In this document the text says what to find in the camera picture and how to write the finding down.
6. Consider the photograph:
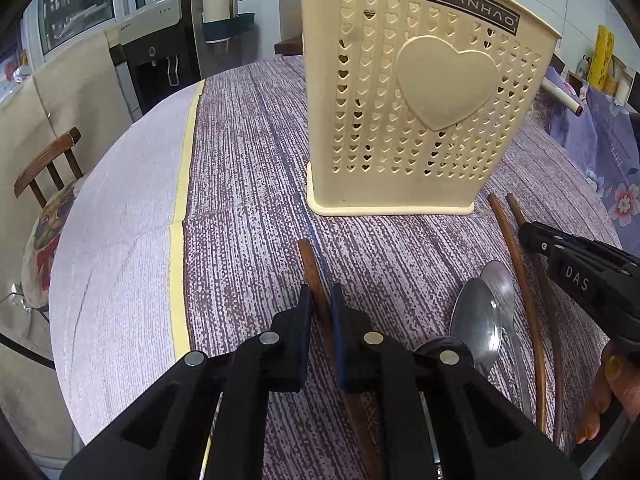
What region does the beige fabric panel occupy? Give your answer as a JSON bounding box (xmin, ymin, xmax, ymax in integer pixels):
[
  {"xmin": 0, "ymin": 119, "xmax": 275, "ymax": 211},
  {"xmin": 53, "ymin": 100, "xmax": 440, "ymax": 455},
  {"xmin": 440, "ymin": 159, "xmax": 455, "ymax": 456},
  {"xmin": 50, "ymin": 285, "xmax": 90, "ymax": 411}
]
[{"xmin": 0, "ymin": 30, "xmax": 139, "ymax": 441}]

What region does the aluminium frame window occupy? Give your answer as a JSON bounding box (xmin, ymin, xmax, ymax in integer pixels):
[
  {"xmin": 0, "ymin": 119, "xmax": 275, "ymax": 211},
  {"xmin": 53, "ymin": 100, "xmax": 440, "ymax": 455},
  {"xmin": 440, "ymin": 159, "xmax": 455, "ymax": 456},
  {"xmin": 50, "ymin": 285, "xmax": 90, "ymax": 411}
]
[{"xmin": 20, "ymin": 0, "xmax": 147, "ymax": 59}]

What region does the all-metal spoon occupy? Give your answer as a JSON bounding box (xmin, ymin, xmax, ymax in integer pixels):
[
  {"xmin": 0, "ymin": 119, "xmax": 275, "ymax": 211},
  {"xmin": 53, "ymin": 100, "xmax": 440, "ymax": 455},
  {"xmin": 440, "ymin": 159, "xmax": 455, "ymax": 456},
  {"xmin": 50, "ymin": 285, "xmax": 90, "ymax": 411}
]
[{"xmin": 479, "ymin": 259, "xmax": 535, "ymax": 424}]

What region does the small yellow roll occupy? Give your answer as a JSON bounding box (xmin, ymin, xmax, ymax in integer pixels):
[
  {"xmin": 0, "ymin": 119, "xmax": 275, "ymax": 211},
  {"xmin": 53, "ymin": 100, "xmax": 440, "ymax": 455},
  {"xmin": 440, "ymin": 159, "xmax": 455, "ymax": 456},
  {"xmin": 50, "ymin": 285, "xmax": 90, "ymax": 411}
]
[{"xmin": 587, "ymin": 25, "xmax": 615, "ymax": 92}]

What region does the cream pan with lid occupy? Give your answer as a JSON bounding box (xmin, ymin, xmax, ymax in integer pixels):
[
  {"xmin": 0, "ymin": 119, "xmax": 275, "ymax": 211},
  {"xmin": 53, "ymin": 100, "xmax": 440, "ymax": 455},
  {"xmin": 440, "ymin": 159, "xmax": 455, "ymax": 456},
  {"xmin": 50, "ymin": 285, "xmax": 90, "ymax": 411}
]
[{"xmin": 542, "ymin": 79, "xmax": 584, "ymax": 116}]

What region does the person's right hand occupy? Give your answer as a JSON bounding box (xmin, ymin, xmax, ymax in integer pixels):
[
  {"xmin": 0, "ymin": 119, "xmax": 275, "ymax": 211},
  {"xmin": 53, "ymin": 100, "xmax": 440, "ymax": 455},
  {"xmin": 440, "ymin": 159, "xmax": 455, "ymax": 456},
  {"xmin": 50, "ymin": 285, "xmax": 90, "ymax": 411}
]
[{"xmin": 575, "ymin": 346, "xmax": 640, "ymax": 446}]

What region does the purple floral cloth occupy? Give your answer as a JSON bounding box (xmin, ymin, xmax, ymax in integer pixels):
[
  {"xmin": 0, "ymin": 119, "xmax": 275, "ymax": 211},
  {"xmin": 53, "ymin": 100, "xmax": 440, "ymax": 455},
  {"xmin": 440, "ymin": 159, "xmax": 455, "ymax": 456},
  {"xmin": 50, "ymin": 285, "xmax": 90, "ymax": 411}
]
[{"xmin": 542, "ymin": 67, "xmax": 640, "ymax": 262}]

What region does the cat print seat cushion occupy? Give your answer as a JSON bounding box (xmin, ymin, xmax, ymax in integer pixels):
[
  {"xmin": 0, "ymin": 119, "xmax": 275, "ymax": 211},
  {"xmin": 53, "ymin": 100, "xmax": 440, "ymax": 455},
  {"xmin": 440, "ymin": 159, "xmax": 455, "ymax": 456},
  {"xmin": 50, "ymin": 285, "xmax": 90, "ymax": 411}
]
[{"xmin": 21, "ymin": 177, "xmax": 85, "ymax": 312}]

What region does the water dispenser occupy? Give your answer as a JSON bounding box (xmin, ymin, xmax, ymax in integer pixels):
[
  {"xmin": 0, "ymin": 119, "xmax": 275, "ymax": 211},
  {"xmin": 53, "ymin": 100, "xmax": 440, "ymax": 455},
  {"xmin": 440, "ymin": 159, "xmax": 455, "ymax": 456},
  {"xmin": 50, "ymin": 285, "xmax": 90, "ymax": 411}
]
[{"xmin": 109, "ymin": 0, "xmax": 202, "ymax": 117}]

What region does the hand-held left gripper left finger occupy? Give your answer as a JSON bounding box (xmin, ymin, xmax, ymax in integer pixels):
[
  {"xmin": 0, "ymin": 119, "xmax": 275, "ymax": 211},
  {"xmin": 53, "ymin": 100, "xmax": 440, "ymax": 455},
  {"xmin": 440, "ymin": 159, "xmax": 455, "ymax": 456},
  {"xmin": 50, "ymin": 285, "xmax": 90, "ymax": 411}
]
[{"xmin": 60, "ymin": 284, "xmax": 314, "ymax": 480}]

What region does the metal spoon with wooden handle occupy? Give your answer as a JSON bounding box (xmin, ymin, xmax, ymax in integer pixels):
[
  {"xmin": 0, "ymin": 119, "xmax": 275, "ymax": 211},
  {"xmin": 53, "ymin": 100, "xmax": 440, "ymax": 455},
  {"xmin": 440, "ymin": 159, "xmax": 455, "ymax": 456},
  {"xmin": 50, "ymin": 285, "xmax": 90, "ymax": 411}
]
[{"xmin": 449, "ymin": 277, "xmax": 504, "ymax": 379}]

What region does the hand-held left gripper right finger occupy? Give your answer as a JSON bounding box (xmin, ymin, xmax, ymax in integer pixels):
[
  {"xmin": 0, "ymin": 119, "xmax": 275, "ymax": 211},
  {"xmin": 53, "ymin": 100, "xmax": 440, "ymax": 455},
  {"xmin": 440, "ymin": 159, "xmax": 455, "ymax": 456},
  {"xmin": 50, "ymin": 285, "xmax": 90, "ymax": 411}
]
[{"xmin": 329, "ymin": 283, "xmax": 582, "ymax": 480}]

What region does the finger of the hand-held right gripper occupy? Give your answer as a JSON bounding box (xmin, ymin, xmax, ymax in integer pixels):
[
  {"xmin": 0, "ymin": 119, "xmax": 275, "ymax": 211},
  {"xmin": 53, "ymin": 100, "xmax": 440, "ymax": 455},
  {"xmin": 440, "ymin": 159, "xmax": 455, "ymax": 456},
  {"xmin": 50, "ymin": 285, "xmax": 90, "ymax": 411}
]
[{"xmin": 518, "ymin": 220, "xmax": 569, "ymax": 264}]

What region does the blue-grey wall holder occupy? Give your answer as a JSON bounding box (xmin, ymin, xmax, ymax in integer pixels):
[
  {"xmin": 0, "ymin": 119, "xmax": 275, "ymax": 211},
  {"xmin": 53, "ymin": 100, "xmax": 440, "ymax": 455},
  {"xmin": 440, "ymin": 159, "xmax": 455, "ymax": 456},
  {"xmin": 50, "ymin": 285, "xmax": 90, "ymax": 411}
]
[{"xmin": 201, "ymin": 12, "xmax": 256, "ymax": 44}]

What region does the cream perforated utensil holder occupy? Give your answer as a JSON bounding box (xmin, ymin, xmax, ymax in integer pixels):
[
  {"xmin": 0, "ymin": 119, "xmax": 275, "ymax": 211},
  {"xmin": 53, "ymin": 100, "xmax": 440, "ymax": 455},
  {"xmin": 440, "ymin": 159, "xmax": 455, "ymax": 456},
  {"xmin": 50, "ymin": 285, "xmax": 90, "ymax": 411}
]
[{"xmin": 297, "ymin": 0, "xmax": 563, "ymax": 217}]

